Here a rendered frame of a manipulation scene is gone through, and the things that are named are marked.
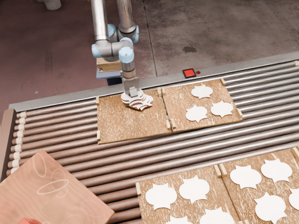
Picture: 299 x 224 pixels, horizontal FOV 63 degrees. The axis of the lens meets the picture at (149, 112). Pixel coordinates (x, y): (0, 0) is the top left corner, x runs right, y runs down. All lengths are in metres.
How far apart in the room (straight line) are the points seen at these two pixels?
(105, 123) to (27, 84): 2.13
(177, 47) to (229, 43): 0.73
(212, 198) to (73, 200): 0.62
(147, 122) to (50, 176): 0.58
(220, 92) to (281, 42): 2.46
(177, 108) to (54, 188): 0.79
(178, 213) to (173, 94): 0.73
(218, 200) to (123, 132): 0.61
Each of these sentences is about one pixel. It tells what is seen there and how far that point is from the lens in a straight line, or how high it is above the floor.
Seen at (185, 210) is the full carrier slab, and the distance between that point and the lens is 1.18.
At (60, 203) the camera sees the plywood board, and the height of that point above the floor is 1.04.
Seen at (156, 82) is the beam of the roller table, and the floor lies 0.91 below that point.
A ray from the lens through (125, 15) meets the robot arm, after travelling 1.60.
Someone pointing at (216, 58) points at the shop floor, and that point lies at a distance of 3.42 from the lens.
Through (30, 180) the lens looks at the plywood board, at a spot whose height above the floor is 1.04.
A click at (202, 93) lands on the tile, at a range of 1.56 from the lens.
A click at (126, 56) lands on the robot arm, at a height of 1.31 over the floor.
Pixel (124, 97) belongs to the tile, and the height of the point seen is 1.01.
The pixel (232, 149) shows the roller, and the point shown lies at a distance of 1.38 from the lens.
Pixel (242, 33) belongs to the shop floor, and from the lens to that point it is 3.99.
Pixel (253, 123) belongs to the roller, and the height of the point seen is 0.91.
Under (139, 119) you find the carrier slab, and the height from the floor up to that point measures 0.94.
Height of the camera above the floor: 2.06
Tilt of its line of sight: 50 degrees down
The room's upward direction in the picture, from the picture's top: 4 degrees counter-clockwise
